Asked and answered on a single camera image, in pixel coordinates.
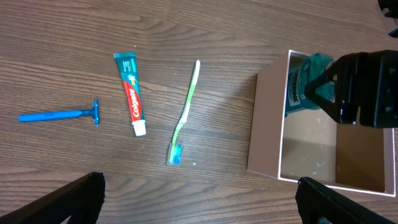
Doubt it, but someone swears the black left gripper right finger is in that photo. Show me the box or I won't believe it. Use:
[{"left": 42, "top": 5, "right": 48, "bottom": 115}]
[{"left": 295, "top": 177, "right": 391, "bottom": 224}]

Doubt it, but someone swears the blue disposable razor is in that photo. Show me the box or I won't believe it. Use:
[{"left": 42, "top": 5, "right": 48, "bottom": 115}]
[{"left": 17, "top": 100, "right": 100, "bottom": 126}]

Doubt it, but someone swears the blue mouthwash bottle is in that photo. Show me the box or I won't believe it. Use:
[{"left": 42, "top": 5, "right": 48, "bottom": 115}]
[{"left": 285, "top": 53, "right": 334, "bottom": 116}]

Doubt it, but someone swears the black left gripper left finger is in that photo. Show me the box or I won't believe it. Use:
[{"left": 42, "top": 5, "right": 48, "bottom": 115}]
[{"left": 1, "top": 172, "right": 106, "bottom": 224}]

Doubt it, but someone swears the green white toothbrush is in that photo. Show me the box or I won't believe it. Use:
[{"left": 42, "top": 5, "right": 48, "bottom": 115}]
[{"left": 167, "top": 60, "right": 201, "bottom": 166}]

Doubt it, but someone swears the white open cardboard box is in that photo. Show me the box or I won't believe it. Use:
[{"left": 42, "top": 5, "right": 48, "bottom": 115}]
[{"left": 247, "top": 50, "right": 397, "bottom": 197}]

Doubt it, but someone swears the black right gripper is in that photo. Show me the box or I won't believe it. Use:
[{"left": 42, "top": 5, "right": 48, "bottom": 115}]
[{"left": 304, "top": 50, "right": 397, "bottom": 128}]

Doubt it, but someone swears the red green toothpaste tube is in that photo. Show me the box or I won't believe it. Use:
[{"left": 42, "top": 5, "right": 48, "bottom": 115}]
[{"left": 114, "top": 52, "right": 146, "bottom": 137}]

